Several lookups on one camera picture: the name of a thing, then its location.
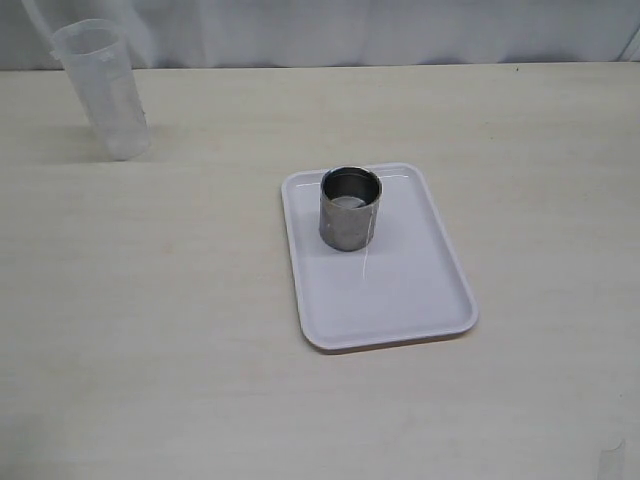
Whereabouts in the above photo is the stainless steel cup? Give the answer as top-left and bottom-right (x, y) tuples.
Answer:
(319, 166), (383, 252)

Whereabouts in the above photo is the clear plastic measuring cup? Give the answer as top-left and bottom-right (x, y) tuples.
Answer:
(51, 19), (150, 161)

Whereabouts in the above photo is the white plastic tray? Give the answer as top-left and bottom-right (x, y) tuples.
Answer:
(281, 163), (479, 352)

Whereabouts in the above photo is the white curtain backdrop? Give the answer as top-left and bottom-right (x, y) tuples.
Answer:
(1, 1), (639, 70)

